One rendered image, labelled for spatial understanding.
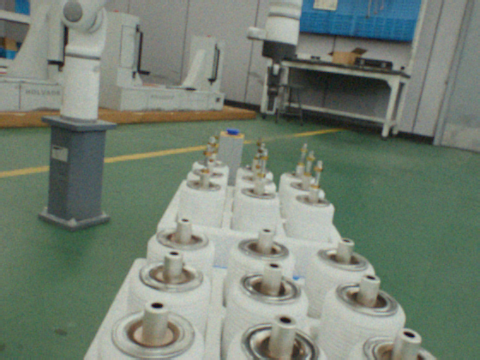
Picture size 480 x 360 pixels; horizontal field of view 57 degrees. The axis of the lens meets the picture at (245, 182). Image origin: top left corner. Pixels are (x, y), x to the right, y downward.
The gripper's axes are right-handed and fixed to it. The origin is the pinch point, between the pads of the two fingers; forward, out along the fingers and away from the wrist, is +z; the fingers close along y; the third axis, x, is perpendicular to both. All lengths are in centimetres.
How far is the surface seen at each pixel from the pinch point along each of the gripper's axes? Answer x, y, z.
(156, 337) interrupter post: 7, -68, 17
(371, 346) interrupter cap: -13, -64, 18
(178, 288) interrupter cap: 7, -59, 17
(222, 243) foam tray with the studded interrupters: 5.6, -19.8, 26.9
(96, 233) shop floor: 43, 12, 43
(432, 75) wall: -189, 451, -35
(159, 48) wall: 188, 630, -27
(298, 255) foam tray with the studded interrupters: -10.0, -18.8, 27.6
